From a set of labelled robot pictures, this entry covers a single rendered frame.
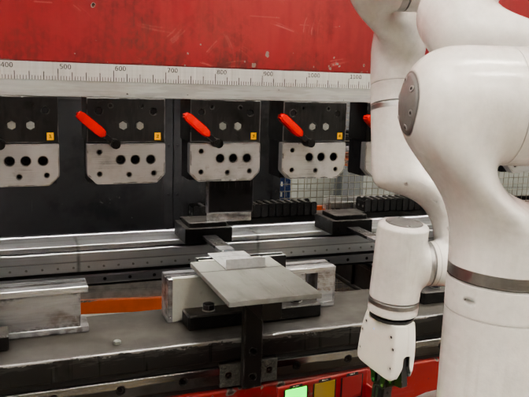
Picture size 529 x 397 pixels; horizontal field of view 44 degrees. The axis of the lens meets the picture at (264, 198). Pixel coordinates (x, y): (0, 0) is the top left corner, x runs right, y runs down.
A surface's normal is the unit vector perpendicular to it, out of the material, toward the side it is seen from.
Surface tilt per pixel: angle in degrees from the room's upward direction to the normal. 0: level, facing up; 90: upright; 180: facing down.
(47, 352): 0
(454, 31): 82
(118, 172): 90
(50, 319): 90
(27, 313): 90
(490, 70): 54
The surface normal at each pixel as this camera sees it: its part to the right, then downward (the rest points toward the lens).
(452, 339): -0.94, 0.04
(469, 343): -0.71, 0.11
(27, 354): 0.04, -0.98
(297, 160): 0.36, 0.18
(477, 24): -0.49, -0.28
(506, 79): 0.07, -0.27
